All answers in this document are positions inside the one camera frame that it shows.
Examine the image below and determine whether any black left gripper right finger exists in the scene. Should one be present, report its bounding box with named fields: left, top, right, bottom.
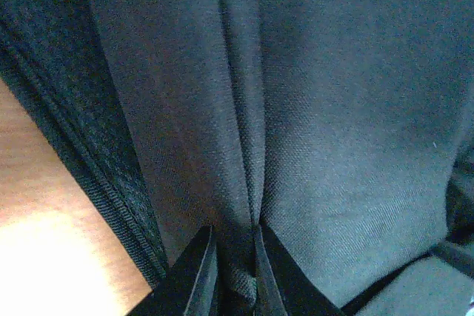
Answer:
left=254, top=224, right=344, bottom=315

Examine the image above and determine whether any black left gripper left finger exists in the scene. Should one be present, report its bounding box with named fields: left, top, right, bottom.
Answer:
left=129, top=226, right=218, bottom=316

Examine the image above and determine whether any black student backpack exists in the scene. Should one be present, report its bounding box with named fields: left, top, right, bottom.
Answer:
left=1, top=0, right=473, bottom=315

